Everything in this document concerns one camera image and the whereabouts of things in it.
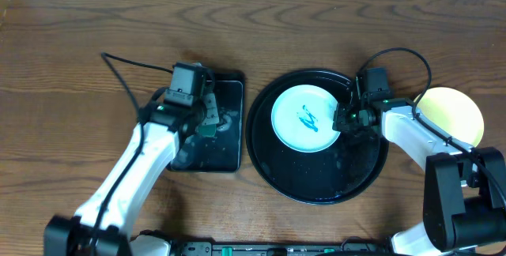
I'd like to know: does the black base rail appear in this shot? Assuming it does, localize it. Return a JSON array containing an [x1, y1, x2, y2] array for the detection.
[[130, 230, 395, 256]]

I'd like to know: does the black rectangular tray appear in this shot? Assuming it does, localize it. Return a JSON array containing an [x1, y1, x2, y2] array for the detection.
[[167, 72, 245, 173]]

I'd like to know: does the right black cable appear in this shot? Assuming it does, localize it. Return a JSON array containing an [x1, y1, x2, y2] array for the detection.
[[349, 47, 506, 209]]

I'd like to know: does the yellow plate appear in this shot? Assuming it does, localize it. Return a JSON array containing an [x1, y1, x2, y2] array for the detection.
[[417, 87, 484, 147]]

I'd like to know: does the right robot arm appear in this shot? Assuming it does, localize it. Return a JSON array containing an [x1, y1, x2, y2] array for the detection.
[[333, 99, 505, 255]]

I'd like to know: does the white plate with M stain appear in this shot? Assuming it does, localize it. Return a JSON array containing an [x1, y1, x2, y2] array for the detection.
[[271, 85, 340, 153]]

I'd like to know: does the green yellow sponge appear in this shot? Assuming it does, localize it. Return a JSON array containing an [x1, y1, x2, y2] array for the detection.
[[197, 125, 217, 137]]

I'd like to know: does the black round tray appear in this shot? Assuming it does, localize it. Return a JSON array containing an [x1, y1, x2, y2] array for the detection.
[[246, 69, 388, 205]]

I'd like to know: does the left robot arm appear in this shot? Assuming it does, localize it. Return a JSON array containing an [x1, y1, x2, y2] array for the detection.
[[43, 90, 219, 255]]

